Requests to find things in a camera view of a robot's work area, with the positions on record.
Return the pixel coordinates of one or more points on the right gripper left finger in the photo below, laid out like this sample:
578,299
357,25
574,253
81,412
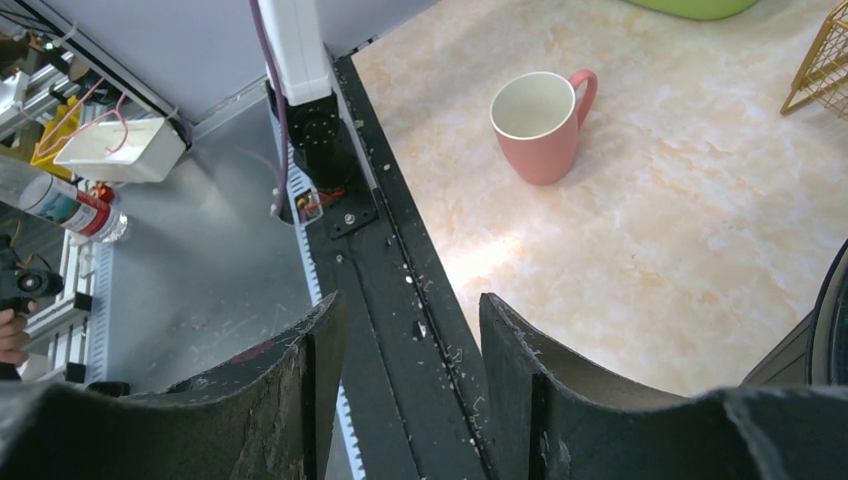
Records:
266,413

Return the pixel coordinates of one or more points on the green plastic basin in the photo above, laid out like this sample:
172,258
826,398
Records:
699,10

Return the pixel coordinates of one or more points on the gold wire rack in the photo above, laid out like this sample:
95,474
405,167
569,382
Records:
822,75

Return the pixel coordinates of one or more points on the white plastic tray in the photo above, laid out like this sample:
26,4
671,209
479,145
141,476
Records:
132,151

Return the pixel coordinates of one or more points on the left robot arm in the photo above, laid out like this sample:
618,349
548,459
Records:
307,106

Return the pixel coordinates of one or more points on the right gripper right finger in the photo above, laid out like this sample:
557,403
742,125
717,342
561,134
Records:
557,415

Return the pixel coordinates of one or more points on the person hand at edge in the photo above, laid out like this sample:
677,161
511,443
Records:
13,337

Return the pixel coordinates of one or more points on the pink mug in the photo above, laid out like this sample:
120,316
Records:
537,117

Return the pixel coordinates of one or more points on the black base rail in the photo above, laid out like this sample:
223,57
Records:
412,402

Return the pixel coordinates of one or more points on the plastic water bottle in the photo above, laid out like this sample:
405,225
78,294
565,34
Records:
50,198

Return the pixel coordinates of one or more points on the black trash bin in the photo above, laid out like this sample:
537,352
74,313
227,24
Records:
814,352

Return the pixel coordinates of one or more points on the black camera device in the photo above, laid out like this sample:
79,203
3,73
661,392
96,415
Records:
21,285

